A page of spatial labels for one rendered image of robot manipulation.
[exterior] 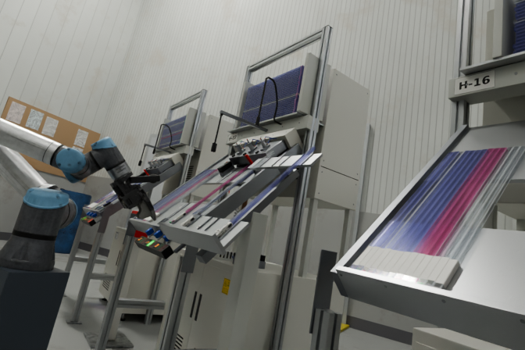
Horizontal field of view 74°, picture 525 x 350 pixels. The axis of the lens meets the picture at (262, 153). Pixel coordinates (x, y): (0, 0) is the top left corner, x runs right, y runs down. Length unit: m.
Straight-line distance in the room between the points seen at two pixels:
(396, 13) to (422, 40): 0.58
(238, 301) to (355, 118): 1.26
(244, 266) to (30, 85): 5.99
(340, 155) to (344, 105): 0.29
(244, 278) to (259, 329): 0.51
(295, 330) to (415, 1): 4.69
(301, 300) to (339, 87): 1.11
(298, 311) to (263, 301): 0.22
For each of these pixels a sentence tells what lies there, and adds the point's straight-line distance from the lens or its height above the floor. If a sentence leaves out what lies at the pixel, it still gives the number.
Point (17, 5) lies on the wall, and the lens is 6.97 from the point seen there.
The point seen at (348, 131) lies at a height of 1.41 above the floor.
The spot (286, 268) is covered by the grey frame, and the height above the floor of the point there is 0.65.
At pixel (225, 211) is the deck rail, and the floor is 0.84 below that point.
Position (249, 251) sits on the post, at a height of 0.71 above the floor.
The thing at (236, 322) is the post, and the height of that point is 0.50.
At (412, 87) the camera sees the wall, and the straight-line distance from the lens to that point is 4.88.
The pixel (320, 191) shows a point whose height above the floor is 1.04.
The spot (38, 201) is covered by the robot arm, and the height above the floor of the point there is 0.74.
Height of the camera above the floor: 0.76
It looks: 14 degrees up
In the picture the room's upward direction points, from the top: 11 degrees clockwise
